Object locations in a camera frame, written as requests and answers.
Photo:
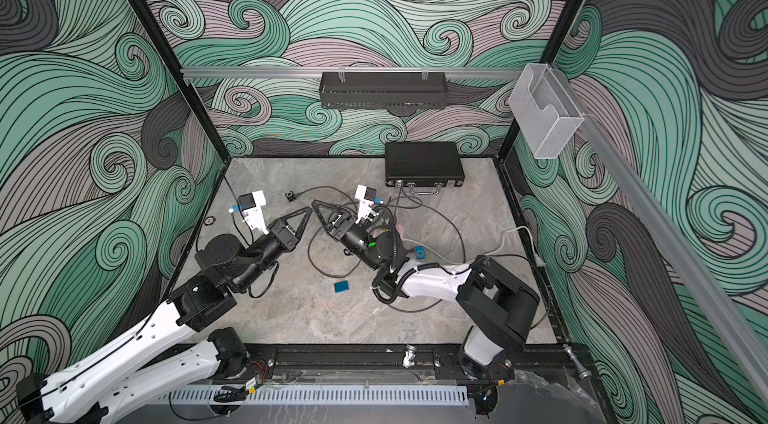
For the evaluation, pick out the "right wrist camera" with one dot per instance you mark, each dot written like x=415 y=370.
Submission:
x=367 y=200

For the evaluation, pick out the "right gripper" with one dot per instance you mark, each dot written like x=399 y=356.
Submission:
x=339 y=231

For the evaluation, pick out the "black briefcase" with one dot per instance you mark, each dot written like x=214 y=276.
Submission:
x=423 y=165

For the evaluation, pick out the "clear acrylic wall holder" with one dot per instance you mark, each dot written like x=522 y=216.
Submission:
x=545 y=107

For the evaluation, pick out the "teal small block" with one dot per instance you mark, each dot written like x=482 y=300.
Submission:
x=341 y=286

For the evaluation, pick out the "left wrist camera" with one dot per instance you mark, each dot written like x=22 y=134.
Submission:
x=250 y=208

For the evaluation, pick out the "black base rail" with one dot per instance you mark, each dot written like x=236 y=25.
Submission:
x=441 y=361

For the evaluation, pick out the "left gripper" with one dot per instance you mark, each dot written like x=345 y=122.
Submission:
x=280 y=234

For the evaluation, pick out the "black wall shelf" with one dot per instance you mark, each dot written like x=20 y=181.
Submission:
x=401 y=91

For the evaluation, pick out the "white slotted cable duct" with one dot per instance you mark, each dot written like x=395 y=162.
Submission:
x=397 y=395

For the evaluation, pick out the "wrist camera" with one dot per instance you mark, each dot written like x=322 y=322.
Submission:
x=367 y=200
x=250 y=208

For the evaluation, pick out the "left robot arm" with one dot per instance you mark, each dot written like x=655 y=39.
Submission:
x=122 y=376

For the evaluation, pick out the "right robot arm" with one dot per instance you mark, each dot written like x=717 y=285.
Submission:
x=500 y=305

